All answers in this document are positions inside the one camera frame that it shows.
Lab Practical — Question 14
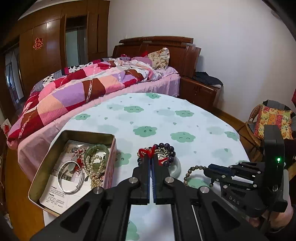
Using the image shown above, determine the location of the red knotted tassel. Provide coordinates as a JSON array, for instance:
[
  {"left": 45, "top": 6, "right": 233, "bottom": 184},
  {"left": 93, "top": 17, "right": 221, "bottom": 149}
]
[{"left": 137, "top": 144, "right": 168, "bottom": 161}]

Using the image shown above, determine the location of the grey brown bead bracelet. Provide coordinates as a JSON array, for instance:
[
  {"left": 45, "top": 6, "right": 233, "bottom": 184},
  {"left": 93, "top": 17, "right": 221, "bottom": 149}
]
[{"left": 183, "top": 164, "right": 215, "bottom": 188}]

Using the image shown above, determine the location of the gold metallic bead bracelet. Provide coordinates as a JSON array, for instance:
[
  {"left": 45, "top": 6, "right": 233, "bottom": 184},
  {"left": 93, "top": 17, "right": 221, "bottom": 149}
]
[{"left": 143, "top": 146, "right": 170, "bottom": 155}]

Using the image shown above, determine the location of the dark purple bead bracelet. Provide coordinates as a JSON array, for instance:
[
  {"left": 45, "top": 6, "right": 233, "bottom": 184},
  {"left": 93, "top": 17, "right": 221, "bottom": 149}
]
[{"left": 136, "top": 143, "right": 178, "bottom": 168}]

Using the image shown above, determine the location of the silver wristwatch with metal band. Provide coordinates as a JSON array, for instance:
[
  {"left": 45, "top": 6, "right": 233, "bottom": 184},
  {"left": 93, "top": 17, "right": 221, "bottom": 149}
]
[{"left": 154, "top": 148, "right": 168, "bottom": 166}]

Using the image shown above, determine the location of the person's right hand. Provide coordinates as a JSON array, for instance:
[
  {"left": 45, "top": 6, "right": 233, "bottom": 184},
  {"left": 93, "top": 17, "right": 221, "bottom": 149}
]
[{"left": 248, "top": 201, "right": 295, "bottom": 233}]

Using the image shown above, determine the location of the rattan chair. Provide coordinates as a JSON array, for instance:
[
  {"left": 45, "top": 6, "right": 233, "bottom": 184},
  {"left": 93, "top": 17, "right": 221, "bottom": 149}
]
[{"left": 245, "top": 100, "right": 295, "bottom": 147}]

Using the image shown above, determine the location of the green cloud pattern tablecloth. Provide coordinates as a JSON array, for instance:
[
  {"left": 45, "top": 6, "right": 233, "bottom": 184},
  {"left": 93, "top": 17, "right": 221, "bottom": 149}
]
[{"left": 43, "top": 92, "right": 250, "bottom": 241}]

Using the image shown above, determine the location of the silver bangle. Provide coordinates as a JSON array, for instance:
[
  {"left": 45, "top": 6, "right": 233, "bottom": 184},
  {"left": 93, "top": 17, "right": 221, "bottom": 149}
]
[{"left": 57, "top": 161, "right": 84, "bottom": 195}]

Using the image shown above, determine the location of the green jade bangle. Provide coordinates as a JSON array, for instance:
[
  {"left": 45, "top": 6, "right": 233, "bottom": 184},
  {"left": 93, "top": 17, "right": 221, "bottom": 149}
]
[{"left": 84, "top": 144, "right": 110, "bottom": 162}]

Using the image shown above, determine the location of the open metal tin box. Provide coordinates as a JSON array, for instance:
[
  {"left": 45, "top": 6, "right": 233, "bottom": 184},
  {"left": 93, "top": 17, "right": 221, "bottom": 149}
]
[{"left": 28, "top": 130, "right": 117, "bottom": 216}]

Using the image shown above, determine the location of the wooden nightstand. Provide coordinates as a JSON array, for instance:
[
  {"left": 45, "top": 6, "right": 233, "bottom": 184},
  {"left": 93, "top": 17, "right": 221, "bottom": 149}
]
[{"left": 179, "top": 76, "right": 222, "bottom": 113}]

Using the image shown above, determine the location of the dark clothes pile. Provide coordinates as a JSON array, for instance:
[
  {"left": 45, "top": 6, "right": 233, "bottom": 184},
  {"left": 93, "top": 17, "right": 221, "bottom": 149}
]
[{"left": 193, "top": 72, "right": 223, "bottom": 88}]

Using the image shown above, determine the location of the pink bed sheet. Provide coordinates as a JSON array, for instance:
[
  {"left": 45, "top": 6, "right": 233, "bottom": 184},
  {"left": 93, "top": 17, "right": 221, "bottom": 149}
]
[{"left": 17, "top": 73, "right": 181, "bottom": 181}]

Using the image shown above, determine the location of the patchwork pink quilt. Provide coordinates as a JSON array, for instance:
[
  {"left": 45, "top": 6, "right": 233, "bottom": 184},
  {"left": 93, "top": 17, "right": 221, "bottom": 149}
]
[{"left": 7, "top": 58, "right": 162, "bottom": 149}]

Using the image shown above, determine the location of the wooden headboard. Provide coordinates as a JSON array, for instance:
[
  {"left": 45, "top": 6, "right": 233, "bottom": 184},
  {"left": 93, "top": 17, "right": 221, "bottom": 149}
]
[{"left": 112, "top": 36, "right": 201, "bottom": 78}]

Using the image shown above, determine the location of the floral pillow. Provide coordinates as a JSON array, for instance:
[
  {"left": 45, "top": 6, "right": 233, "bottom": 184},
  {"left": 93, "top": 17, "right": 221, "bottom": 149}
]
[{"left": 147, "top": 48, "right": 170, "bottom": 70}]

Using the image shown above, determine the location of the brown wooden wardrobe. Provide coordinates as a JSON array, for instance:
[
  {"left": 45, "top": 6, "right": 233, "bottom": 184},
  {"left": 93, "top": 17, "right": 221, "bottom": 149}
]
[{"left": 1, "top": 1, "right": 110, "bottom": 118}]

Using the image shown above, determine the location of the red double happiness decal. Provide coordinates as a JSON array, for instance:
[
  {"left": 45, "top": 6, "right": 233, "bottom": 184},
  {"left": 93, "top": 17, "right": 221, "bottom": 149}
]
[{"left": 33, "top": 38, "right": 44, "bottom": 50}]

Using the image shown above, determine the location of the white pearl necklace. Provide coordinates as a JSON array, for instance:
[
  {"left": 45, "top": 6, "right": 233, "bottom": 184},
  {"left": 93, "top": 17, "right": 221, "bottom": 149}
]
[{"left": 83, "top": 152, "right": 110, "bottom": 189}]

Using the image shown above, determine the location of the red string pendant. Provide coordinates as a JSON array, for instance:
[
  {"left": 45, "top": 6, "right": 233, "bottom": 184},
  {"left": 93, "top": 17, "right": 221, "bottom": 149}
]
[{"left": 71, "top": 147, "right": 86, "bottom": 174}]

